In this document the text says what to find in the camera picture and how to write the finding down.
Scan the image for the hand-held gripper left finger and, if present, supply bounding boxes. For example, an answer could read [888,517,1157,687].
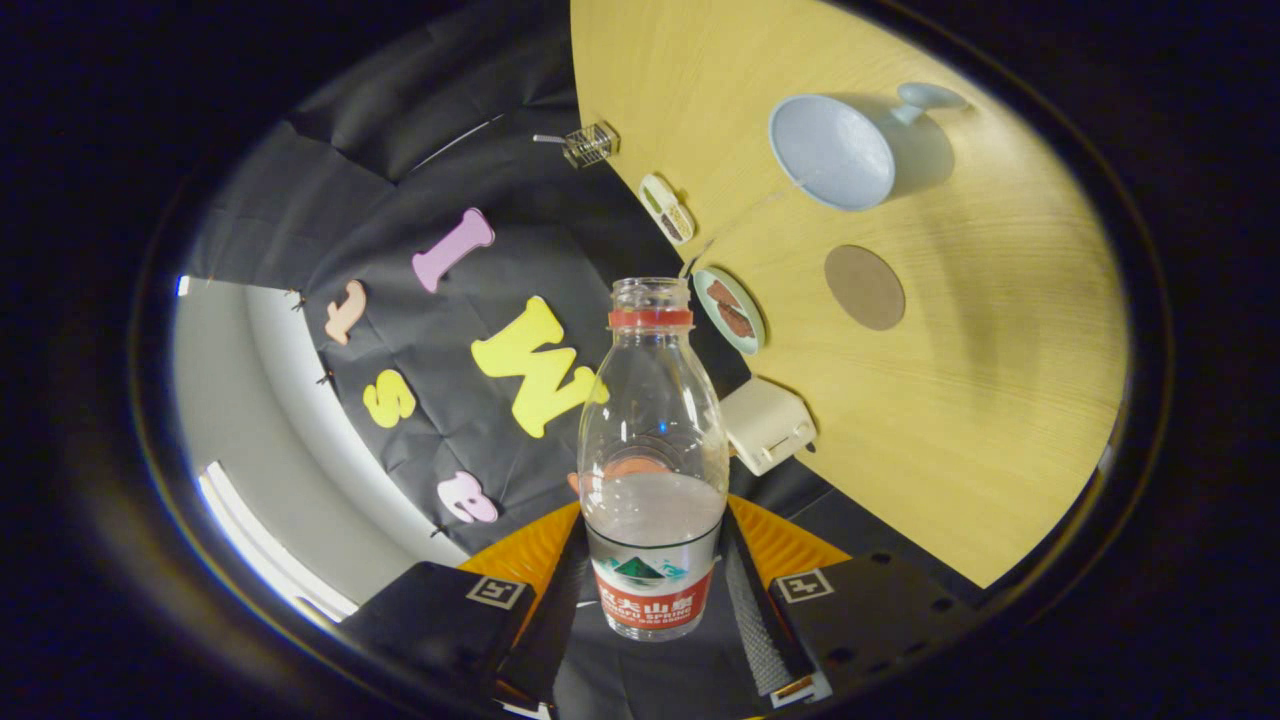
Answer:
[340,500,591,716]

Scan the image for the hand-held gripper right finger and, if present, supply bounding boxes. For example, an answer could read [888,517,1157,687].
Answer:
[722,495,986,706]

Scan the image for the clear plastic juice bottle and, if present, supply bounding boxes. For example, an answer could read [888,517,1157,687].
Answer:
[578,277,730,642]

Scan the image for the round brown coaster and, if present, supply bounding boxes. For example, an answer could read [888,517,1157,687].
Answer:
[824,245,907,332]

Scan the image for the pale blue cup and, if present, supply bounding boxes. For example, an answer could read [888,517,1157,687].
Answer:
[768,82,969,213]

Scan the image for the white toaster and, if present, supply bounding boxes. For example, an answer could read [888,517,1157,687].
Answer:
[720,377,818,477]

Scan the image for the wooden table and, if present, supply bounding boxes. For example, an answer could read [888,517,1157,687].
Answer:
[570,0,1129,589]

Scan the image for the large ceiling light panel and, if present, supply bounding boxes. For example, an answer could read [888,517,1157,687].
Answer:
[196,462,359,623]

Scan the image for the pale green plate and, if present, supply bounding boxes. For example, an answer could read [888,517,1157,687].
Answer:
[692,266,767,356]

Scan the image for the white divided grain tray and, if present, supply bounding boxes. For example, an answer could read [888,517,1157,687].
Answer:
[638,174,696,246]

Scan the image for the wire mesh basket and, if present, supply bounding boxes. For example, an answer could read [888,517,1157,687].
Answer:
[562,122,620,169]

